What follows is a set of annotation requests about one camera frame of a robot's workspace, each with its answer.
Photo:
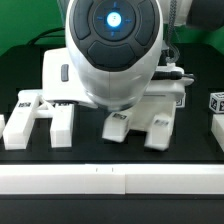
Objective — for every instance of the white front rail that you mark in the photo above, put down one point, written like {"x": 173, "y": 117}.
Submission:
{"x": 112, "y": 179}

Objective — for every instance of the white block right edge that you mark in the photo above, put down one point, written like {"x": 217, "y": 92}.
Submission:
{"x": 217, "y": 129}

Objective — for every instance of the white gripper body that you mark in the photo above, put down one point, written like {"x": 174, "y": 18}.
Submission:
{"x": 67, "y": 78}

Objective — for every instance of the white block left edge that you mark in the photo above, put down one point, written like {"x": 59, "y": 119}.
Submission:
{"x": 2, "y": 124}

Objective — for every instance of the white chair back frame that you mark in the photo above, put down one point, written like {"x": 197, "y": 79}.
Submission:
{"x": 29, "y": 110}

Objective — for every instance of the white block edge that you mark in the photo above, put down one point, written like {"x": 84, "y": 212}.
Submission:
{"x": 2, "y": 124}
{"x": 217, "y": 129}

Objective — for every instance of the white chair seat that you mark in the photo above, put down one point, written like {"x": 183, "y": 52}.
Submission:
{"x": 147, "y": 111}

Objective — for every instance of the white tagged cube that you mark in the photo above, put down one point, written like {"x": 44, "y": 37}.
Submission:
{"x": 181, "y": 102}
{"x": 216, "y": 103}

